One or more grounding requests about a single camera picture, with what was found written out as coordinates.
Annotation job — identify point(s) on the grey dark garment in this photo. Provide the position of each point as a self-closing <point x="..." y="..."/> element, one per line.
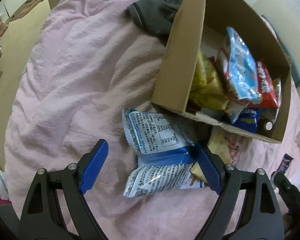
<point x="155" y="17"/>

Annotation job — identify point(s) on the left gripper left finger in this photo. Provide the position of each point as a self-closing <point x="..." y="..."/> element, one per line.
<point x="90" y="165"/>

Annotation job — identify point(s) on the tan cardboard snack packet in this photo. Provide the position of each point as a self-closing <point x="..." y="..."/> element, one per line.
<point x="218" y="145"/>

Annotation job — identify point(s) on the dark blue snack packet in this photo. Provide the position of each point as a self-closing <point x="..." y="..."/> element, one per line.
<point x="248" y="120"/>

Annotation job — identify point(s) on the yellow snack packet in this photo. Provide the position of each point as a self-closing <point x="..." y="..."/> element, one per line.
<point x="207" y="90"/>

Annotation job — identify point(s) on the blue white snack bag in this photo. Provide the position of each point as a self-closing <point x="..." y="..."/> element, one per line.
<point x="159" y="139"/>
<point x="148" y="180"/>

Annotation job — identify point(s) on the pink bed duvet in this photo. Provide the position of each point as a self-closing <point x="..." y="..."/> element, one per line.
<point x="90" y="63"/>

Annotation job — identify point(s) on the light blue cartoon packet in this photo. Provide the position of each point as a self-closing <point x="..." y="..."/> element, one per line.
<point x="238" y="73"/>

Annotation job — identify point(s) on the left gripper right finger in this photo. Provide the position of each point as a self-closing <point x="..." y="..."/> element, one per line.
<point x="216" y="172"/>

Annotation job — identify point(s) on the brown white wafer packet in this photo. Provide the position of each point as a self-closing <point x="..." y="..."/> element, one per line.
<point x="285" y="163"/>

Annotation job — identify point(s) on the brown cardboard box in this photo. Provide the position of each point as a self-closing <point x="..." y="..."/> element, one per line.
<point x="201" y="25"/>

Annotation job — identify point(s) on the brown door mat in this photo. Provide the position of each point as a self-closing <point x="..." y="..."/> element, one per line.
<point x="24" y="10"/>

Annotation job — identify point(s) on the red snack bag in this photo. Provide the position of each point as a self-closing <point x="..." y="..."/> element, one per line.
<point x="266" y="94"/>

